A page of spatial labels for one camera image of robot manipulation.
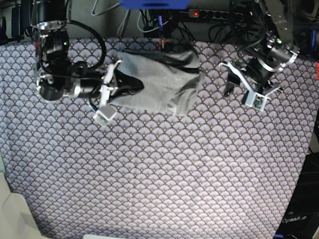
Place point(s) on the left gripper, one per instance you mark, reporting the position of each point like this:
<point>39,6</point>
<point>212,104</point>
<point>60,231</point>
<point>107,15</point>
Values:
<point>259,71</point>

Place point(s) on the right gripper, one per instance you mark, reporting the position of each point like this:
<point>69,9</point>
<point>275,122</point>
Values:
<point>86,84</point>

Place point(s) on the light grey T-shirt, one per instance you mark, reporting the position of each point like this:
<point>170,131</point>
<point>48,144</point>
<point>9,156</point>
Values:
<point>170,80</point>

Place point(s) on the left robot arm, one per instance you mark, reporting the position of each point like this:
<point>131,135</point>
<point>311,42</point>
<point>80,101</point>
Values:
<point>272,47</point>

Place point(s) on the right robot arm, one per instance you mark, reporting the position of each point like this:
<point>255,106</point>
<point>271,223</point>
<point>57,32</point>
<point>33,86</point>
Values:
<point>57,76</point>

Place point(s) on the red table clamp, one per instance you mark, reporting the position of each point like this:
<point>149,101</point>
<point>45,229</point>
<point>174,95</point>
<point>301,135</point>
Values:
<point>162,45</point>

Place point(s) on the black power strip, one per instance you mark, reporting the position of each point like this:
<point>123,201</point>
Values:
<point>208,14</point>

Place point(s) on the patterned blue fan tablecloth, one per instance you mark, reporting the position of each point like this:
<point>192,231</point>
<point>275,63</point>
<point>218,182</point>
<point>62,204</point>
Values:
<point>224,171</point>

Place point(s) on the black OpenArm box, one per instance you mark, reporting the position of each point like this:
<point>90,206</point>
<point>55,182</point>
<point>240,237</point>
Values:
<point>301,219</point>

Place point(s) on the beige chair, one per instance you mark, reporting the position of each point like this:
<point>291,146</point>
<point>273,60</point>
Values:
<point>16,220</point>

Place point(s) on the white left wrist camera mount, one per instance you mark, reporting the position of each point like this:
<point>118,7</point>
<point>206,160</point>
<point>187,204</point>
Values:
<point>253,99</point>

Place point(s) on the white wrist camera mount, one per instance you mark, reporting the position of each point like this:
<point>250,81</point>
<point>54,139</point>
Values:
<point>253,99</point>
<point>105,112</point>

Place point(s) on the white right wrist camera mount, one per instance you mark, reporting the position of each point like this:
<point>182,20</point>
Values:
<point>105,112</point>

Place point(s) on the blue camera mount bracket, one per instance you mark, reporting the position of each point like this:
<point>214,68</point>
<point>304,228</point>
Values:
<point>155,4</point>

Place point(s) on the blue post right edge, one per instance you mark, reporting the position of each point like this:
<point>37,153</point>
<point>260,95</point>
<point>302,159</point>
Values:
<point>312,43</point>

